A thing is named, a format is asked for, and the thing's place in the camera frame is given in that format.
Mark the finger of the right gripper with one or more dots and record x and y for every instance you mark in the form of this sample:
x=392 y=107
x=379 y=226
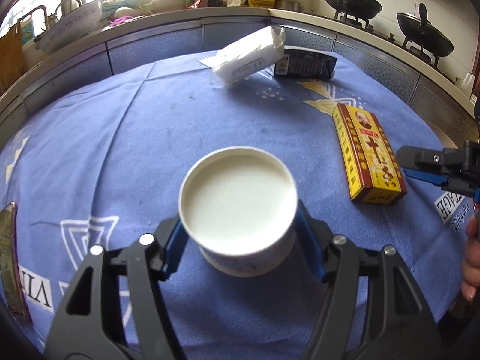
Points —
x=429 y=177
x=423 y=157

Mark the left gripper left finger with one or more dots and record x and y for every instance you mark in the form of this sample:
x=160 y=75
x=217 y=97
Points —
x=113 y=307

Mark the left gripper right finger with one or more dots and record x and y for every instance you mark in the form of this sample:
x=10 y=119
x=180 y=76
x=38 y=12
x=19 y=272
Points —
x=374 y=309

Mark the yellow red seasoning box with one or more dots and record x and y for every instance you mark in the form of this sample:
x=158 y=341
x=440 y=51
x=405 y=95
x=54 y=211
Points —
x=372 y=171

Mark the white yogurt cup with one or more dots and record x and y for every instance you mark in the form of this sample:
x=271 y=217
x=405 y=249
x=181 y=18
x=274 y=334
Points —
x=238 y=205

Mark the dark blue milk carton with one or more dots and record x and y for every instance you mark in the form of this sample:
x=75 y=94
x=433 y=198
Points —
x=305 y=63

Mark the white tissue pack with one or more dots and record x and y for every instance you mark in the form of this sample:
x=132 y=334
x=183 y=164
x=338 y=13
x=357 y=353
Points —
x=250 y=54

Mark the person's right hand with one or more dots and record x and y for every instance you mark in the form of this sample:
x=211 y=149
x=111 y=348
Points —
x=470 y=266

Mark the smartphone in red case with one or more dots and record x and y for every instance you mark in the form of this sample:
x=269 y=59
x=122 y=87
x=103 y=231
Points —
x=10 y=274

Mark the gas stove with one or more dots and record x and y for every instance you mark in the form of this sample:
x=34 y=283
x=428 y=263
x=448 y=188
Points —
x=447 y=65

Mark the black frying pan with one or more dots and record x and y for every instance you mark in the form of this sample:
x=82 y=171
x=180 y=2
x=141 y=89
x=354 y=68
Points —
x=420 y=31

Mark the blue printed tablecloth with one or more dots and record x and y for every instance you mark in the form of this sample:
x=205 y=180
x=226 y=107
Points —
x=104 y=165

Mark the black wok with spatula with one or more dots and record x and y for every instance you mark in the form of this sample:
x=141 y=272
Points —
x=359 y=9

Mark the wooden cutting board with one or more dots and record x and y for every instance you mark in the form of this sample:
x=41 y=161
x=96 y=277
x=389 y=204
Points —
x=12 y=61

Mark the white enamel basin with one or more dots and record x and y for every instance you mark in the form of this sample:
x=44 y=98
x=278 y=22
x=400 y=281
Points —
x=71 y=27

